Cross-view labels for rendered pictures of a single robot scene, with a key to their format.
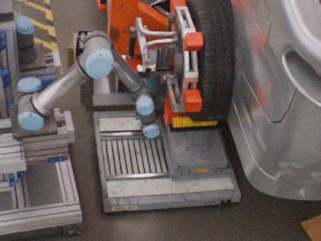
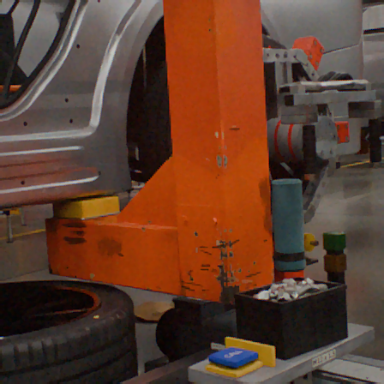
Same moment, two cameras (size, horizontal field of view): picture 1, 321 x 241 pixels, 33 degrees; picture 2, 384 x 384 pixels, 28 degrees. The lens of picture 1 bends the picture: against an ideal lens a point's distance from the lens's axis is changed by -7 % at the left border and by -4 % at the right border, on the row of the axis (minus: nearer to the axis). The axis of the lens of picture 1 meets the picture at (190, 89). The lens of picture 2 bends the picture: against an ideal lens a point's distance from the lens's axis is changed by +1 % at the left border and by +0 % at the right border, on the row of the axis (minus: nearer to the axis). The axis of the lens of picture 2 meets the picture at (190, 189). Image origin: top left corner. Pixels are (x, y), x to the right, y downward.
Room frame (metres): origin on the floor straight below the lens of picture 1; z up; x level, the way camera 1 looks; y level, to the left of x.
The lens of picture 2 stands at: (3.76, 1.98, 0.95)
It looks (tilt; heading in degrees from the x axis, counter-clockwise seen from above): 6 degrees down; 241
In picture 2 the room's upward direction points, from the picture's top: 4 degrees counter-clockwise
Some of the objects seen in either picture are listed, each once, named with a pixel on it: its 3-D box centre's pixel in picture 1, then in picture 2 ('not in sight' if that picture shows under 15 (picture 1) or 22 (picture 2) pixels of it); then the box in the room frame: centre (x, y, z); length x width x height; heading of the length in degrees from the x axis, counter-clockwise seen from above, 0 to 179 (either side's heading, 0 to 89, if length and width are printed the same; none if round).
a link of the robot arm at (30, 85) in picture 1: (30, 93); not in sight; (1.80, 0.73, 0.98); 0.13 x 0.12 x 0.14; 19
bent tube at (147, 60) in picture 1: (162, 44); (327, 75); (2.24, 0.17, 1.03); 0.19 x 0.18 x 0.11; 107
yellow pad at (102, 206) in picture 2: not in sight; (86, 207); (2.97, -0.01, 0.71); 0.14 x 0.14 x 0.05; 17
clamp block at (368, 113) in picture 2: (146, 71); (364, 108); (2.15, 0.23, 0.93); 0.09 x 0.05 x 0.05; 107
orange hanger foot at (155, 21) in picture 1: (175, 24); (127, 213); (2.92, 0.16, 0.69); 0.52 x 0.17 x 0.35; 107
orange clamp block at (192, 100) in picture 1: (192, 100); (333, 133); (2.07, -0.02, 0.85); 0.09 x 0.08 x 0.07; 17
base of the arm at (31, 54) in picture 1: (24, 48); not in sight; (2.26, 0.92, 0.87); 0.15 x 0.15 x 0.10
